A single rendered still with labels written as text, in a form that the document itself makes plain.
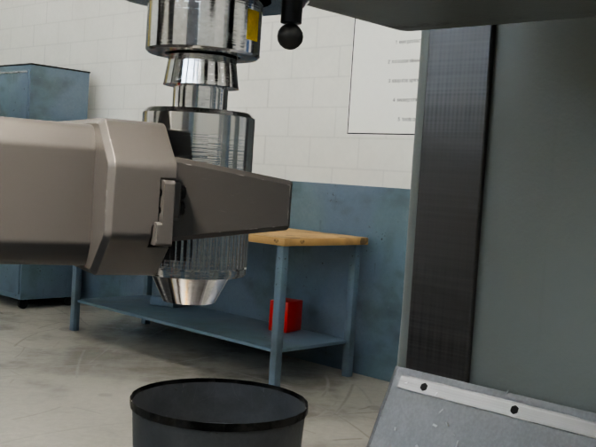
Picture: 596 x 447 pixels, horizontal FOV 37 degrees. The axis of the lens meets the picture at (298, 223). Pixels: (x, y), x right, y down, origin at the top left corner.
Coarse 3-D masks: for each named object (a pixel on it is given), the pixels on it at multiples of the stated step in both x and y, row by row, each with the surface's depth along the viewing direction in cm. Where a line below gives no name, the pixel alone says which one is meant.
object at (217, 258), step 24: (192, 144) 35; (216, 144) 35; (240, 144) 36; (240, 168) 36; (192, 240) 35; (216, 240) 36; (240, 240) 37; (168, 264) 35; (192, 264) 35; (216, 264) 36; (240, 264) 37
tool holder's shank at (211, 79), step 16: (176, 64) 36; (192, 64) 36; (208, 64) 36; (224, 64) 36; (176, 80) 36; (192, 80) 36; (208, 80) 36; (224, 80) 36; (176, 96) 37; (192, 96) 36; (208, 96) 36; (224, 96) 37
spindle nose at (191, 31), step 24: (168, 0) 35; (192, 0) 35; (216, 0) 35; (240, 0) 35; (168, 24) 35; (192, 24) 35; (216, 24) 35; (240, 24) 35; (168, 48) 36; (192, 48) 35; (216, 48) 35; (240, 48) 36
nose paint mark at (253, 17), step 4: (248, 12) 36; (252, 12) 36; (256, 12) 36; (248, 16) 36; (252, 16) 36; (256, 16) 36; (248, 20) 36; (252, 20) 36; (256, 20) 36; (248, 24) 36; (252, 24) 36; (256, 24) 36; (248, 28) 36; (252, 28) 36; (256, 28) 36; (248, 32) 36; (252, 32) 36; (256, 32) 36; (248, 36) 36; (252, 36) 36; (256, 36) 36; (256, 40) 36
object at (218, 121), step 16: (144, 112) 36; (160, 112) 35; (176, 112) 35; (192, 112) 35; (208, 112) 35; (224, 112) 36; (240, 112) 36; (176, 128) 35; (192, 128) 35; (208, 128) 35; (224, 128) 35; (240, 128) 36
